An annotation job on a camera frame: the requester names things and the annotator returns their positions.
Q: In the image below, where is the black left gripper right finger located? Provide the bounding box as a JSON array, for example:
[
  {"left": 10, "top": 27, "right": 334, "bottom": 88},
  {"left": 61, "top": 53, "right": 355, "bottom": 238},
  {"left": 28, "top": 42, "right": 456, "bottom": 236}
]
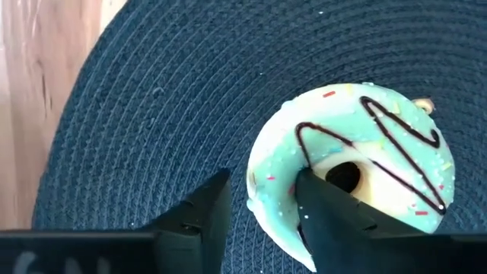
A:
[{"left": 295, "top": 167, "right": 450, "bottom": 274}]

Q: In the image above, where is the black round woven mat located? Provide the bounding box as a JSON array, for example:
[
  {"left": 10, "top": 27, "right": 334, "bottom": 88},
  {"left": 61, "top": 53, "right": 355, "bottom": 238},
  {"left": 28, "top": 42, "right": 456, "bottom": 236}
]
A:
[{"left": 30, "top": 0, "right": 487, "bottom": 274}]

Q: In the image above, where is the large green glazed donut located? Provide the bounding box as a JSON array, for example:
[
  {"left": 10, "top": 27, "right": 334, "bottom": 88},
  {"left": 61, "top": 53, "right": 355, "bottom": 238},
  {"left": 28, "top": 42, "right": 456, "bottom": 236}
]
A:
[{"left": 245, "top": 81, "right": 457, "bottom": 273}]

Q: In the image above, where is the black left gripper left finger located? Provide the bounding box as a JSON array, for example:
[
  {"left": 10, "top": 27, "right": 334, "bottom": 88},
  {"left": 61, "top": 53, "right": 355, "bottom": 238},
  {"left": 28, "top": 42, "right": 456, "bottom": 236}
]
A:
[{"left": 142, "top": 168, "right": 232, "bottom": 274}]

